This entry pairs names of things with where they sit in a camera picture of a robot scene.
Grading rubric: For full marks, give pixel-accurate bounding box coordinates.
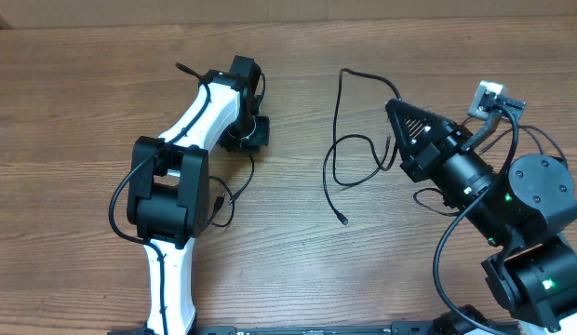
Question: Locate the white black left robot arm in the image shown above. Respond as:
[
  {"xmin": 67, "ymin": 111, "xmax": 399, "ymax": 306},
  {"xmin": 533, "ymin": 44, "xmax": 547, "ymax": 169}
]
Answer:
[{"xmin": 122, "ymin": 56, "xmax": 270, "ymax": 334}]

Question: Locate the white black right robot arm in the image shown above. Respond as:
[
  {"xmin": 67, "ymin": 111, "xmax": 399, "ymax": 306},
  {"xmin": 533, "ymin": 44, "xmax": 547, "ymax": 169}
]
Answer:
[{"xmin": 385, "ymin": 98, "xmax": 577, "ymax": 334}]

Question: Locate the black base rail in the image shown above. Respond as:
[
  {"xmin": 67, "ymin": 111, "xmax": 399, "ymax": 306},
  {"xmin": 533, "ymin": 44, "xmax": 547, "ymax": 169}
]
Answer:
[{"xmin": 106, "ymin": 320, "xmax": 522, "ymax": 335}]

